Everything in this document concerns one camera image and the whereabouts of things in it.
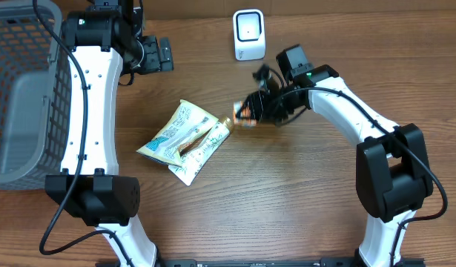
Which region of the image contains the orange tissue pack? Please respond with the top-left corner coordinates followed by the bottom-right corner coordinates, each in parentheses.
top-left (233, 101), bottom-right (257, 128)

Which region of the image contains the cream wet wipes pack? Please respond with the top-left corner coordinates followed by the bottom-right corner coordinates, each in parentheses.
top-left (136, 99), bottom-right (218, 167)

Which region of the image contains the white tube gold cap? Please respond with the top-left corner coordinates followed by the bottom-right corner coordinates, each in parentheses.
top-left (168, 116), bottom-right (234, 186)

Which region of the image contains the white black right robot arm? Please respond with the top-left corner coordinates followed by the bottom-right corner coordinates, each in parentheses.
top-left (233, 64), bottom-right (436, 266)

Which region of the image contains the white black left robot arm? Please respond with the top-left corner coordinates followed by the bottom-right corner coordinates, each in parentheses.
top-left (44, 0), bottom-right (173, 266)

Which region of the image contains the white barcode scanner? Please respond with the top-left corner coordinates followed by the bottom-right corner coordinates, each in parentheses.
top-left (232, 9), bottom-right (266, 61)

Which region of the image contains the dark grey plastic basket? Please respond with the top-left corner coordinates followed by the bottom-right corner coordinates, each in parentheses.
top-left (0, 1), bottom-right (71, 190)

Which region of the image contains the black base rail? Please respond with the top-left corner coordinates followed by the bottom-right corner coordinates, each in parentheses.
top-left (162, 257), bottom-right (425, 267)

